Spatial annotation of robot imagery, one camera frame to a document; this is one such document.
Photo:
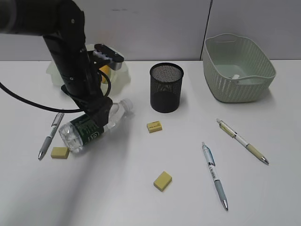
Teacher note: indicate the yellow eraser front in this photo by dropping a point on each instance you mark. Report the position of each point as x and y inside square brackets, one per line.
[162, 181]

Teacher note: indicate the beige white pen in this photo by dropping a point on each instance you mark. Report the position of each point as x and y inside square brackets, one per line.
[232, 133]

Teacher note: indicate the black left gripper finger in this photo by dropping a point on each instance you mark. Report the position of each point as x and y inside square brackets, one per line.
[101, 115]

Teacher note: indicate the yellow mango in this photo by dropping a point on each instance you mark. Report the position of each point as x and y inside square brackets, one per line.
[104, 74]

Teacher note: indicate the blue white pen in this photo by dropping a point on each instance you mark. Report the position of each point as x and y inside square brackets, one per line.
[212, 169]

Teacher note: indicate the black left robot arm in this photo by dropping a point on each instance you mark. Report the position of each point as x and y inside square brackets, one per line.
[61, 24]

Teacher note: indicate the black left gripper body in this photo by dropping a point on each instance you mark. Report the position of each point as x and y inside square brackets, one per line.
[95, 106]

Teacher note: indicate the white waste paper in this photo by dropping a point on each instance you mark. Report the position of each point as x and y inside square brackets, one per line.
[235, 76]

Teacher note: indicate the grey grip pen left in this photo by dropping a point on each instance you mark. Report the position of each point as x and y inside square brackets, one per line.
[48, 140]

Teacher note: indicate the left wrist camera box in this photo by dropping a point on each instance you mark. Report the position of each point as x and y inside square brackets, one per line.
[103, 53]

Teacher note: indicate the light green plastic basket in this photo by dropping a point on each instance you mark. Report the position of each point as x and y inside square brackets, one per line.
[228, 54]

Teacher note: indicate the frosted green wavy plate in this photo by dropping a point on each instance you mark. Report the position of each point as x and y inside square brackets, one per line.
[119, 79]

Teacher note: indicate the yellow eraser near bottle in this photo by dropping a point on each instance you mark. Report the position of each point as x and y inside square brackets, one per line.
[60, 153]

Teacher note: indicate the yellow eraser centre printed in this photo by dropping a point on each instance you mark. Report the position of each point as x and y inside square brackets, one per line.
[154, 126]

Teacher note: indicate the clear water bottle green label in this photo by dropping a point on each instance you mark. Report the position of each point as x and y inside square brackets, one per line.
[82, 130]

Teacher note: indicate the black mesh pen holder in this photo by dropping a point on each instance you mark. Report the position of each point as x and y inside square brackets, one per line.
[165, 87]

